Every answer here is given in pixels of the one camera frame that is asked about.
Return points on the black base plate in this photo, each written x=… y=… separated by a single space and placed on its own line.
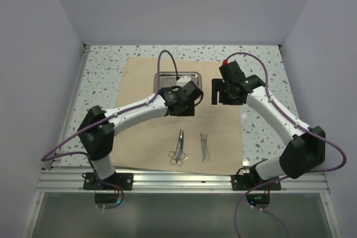
x=122 y=180
x=246 y=181

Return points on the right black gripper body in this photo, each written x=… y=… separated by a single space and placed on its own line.
x=235 y=101

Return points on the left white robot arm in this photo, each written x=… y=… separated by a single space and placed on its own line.
x=99 y=127

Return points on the steel instrument tray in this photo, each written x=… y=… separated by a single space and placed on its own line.
x=168 y=78

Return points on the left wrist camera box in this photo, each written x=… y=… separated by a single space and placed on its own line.
x=183 y=80

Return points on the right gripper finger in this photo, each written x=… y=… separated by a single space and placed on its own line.
x=216 y=85
x=224 y=98

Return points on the steel hemostat clamp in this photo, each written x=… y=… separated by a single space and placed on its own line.
x=175 y=155

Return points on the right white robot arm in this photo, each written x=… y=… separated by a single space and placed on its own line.
x=304 y=145

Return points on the steel scissors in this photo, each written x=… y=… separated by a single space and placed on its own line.
x=182 y=144

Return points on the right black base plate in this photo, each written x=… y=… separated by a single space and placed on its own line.
x=246 y=181

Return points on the steel scalpel handle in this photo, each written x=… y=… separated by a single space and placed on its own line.
x=204 y=145

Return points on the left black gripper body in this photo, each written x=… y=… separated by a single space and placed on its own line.
x=188 y=110

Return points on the beige cloth wrap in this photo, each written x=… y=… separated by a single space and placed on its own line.
x=147 y=145

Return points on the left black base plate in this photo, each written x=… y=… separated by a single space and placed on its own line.
x=122 y=180

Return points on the aluminium rail frame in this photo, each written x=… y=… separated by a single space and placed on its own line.
x=161 y=204

